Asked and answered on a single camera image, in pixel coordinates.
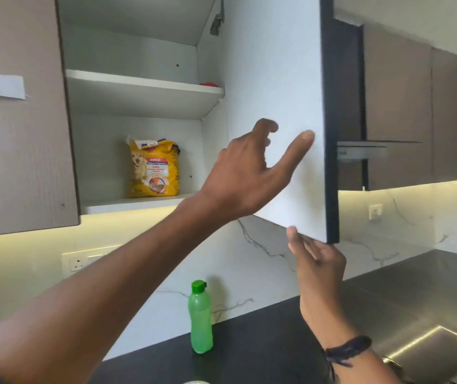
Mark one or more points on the person's left hand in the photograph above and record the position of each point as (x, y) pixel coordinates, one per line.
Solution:
(236, 179)

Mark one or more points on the person's right hand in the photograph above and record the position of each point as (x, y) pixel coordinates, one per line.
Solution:
(320, 279)

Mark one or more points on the person's left thumb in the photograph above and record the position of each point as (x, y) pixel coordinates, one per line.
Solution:
(294, 151)

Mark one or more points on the person's right thumb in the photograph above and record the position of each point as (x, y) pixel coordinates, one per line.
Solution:
(295, 241)

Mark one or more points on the white cabinet door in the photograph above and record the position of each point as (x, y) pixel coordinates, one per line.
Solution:
(276, 95)

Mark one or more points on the person's right forearm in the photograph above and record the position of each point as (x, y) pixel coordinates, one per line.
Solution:
(344, 355)

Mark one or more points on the person's left forearm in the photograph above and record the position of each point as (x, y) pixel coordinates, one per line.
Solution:
(92, 291)

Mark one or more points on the grey range hood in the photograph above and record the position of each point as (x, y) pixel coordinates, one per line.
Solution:
(368, 151)

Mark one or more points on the dark cabinet side panel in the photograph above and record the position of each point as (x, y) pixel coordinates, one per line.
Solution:
(350, 95)

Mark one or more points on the small red object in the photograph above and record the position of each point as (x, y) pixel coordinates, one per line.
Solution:
(208, 84)

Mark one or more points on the green plastic bottle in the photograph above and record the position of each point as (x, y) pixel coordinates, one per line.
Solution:
(200, 319)

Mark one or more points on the yellow dog food bag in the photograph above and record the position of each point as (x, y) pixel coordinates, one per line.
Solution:
(154, 167)

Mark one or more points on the stainless steel counter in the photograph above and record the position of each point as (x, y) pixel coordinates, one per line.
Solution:
(420, 307)

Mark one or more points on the metal cabinet hinge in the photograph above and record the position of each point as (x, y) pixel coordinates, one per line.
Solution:
(217, 19)

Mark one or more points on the narrow brown cabinet door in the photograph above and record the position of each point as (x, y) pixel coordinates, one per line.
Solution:
(451, 119)

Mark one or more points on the white cabinet shelf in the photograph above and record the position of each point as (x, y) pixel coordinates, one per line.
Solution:
(140, 93)

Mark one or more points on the brown labelled cabinet door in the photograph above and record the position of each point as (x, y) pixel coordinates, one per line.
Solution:
(16, 147)

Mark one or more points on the white wall cabinet interior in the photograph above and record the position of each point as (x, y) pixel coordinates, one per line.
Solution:
(132, 115)

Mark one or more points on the wide wall socket plate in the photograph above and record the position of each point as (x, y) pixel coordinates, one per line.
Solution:
(82, 260)

